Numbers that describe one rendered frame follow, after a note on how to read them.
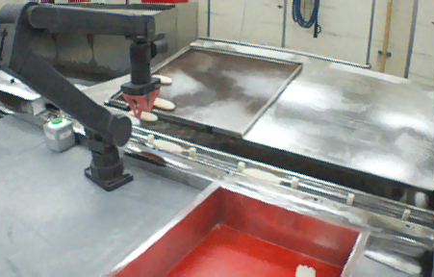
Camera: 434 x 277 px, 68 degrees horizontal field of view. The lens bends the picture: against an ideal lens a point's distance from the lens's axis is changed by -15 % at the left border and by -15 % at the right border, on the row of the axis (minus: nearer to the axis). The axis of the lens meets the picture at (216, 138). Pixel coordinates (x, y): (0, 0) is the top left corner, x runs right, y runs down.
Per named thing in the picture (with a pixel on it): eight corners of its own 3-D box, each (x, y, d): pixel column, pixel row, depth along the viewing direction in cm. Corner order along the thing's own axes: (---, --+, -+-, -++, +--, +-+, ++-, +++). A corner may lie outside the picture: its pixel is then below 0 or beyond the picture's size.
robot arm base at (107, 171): (83, 174, 94) (109, 192, 87) (78, 147, 90) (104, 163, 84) (108, 163, 100) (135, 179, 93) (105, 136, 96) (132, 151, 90)
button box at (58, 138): (47, 156, 109) (40, 124, 104) (64, 146, 115) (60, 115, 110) (62, 163, 105) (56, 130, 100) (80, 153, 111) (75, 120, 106)
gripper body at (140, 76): (162, 85, 102) (162, 59, 99) (138, 95, 94) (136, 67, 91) (144, 81, 105) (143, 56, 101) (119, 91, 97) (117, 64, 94)
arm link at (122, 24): (-5, 32, 58) (28, 33, 54) (-2, 2, 57) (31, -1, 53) (128, 36, 97) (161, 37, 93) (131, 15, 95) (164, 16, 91)
